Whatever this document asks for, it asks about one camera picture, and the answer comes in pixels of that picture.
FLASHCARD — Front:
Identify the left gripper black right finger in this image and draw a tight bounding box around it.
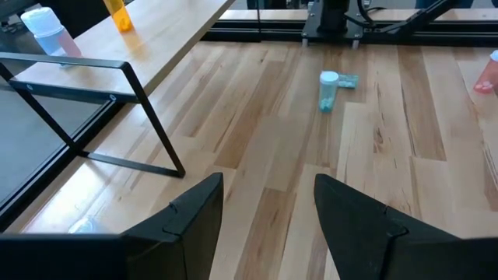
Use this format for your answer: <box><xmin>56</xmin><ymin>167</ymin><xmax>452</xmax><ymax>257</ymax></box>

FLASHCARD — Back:
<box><xmin>313</xmin><ymin>173</ymin><xmax>466</xmax><ymax>280</ymax></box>

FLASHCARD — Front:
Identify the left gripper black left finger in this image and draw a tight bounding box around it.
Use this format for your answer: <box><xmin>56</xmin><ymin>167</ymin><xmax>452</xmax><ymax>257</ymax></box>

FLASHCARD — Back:
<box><xmin>120</xmin><ymin>172</ymin><xmax>225</xmax><ymax>280</ymax></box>

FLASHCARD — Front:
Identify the green pill bottle white cap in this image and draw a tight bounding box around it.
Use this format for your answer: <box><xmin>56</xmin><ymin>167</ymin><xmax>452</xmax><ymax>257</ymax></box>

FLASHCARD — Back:
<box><xmin>318</xmin><ymin>70</ymin><xmax>340</xmax><ymax>114</ymax></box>
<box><xmin>337</xmin><ymin>73</ymin><xmax>360</xmax><ymax>89</ymax></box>

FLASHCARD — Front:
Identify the pink pill bottle white cap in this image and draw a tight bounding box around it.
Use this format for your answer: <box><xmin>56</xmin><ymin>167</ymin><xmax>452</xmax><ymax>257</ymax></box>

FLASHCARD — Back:
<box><xmin>473</xmin><ymin>49</ymin><xmax>498</xmax><ymax>95</ymax></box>

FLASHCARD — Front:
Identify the orange pill bottle white cap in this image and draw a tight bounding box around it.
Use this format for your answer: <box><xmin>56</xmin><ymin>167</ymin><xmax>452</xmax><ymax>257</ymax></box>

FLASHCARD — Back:
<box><xmin>101</xmin><ymin>0</ymin><xmax>135</xmax><ymax>33</ymax></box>

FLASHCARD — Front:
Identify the clear pill jar white cap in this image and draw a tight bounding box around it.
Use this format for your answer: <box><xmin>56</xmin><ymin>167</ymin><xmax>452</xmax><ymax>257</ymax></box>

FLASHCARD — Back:
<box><xmin>19</xmin><ymin>6</ymin><xmax>83</xmax><ymax>68</ymax></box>

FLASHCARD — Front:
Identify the black metal shelf leg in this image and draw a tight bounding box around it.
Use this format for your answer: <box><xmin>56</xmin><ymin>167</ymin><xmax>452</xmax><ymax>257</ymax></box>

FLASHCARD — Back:
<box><xmin>0</xmin><ymin>51</ymin><xmax>187</xmax><ymax>179</ymax></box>

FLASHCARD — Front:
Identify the wooden shelf board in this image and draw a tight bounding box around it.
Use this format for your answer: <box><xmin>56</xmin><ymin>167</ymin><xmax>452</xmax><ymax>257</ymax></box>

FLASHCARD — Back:
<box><xmin>11</xmin><ymin>0</ymin><xmax>237</xmax><ymax>103</ymax></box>

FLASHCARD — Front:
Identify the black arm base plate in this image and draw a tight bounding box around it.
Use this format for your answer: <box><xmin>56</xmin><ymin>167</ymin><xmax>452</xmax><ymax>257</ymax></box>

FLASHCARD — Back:
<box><xmin>301</xmin><ymin>21</ymin><xmax>365</xmax><ymax>50</ymax></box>

